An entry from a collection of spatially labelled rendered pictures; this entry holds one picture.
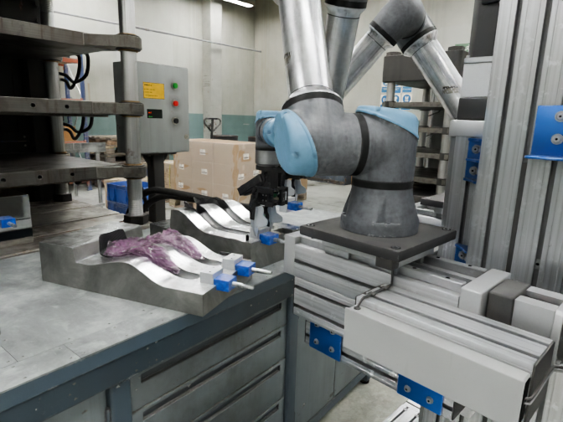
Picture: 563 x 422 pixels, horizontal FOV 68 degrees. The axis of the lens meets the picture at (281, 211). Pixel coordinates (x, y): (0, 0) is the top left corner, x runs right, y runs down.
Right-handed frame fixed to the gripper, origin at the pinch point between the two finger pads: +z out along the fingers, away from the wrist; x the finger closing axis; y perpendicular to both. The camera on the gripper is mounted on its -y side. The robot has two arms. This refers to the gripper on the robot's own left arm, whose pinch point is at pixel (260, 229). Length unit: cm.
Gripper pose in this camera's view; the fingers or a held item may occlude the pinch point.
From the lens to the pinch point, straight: 126.9
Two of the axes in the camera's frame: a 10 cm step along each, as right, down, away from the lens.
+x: 6.3, -1.5, 7.7
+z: -0.3, 9.8, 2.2
